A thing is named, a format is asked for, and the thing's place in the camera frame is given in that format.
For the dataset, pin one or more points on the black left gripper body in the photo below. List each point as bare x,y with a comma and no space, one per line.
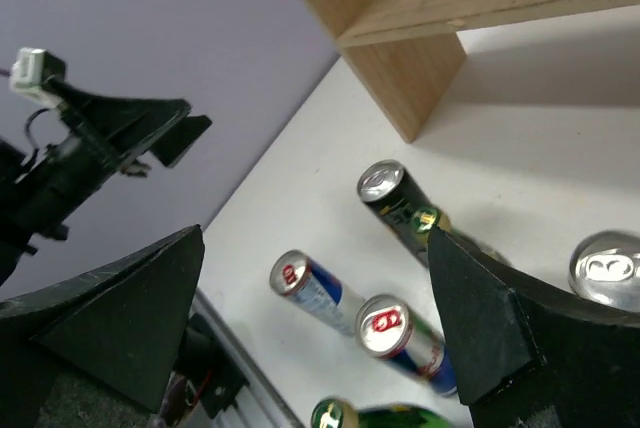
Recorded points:
39,202

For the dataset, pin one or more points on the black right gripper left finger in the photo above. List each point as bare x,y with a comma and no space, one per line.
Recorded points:
97,350

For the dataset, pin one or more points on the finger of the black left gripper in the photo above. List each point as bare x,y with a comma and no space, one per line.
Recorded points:
107,108
176,142

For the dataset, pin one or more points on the green glass bottle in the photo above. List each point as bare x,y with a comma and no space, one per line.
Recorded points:
333,412

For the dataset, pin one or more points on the black yellow soda can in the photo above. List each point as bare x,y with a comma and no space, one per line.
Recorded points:
388,190

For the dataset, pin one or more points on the red bull can blue silver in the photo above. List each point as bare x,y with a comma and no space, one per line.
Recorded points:
302,281

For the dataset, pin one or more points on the green bottle gold cap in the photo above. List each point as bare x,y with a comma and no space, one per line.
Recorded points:
450,233

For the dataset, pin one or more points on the black yellow can right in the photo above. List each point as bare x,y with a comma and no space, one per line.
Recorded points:
604,268

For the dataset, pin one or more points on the red bull can red tab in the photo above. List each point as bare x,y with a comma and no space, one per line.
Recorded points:
389,330

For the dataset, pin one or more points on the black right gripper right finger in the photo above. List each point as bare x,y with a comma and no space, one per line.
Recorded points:
528,354

